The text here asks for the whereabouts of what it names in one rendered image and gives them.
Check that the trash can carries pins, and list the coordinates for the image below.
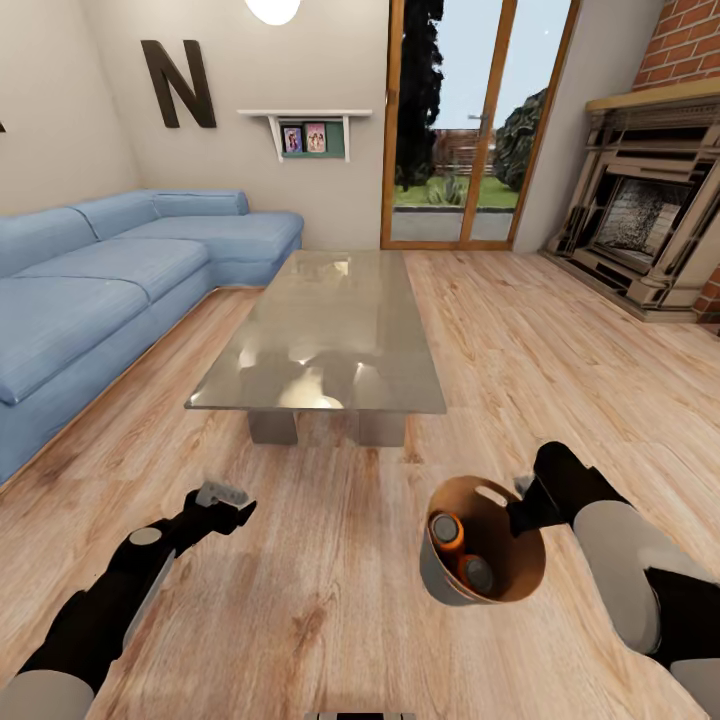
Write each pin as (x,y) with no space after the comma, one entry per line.
(518,565)

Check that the decorative sign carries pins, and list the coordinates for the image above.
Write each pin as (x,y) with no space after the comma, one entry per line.
(162,69)

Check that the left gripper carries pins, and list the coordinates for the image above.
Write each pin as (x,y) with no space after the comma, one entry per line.
(221,517)

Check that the wood fireplace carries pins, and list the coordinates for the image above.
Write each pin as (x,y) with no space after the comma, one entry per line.
(643,225)

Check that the coffee table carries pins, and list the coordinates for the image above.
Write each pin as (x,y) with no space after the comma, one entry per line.
(334,331)

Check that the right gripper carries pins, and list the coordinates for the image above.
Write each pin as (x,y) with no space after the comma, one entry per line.
(529,514)

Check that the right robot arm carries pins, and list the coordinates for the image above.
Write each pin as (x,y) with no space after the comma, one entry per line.
(662,603)

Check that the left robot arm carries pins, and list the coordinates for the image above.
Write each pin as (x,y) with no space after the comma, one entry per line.
(62,678)

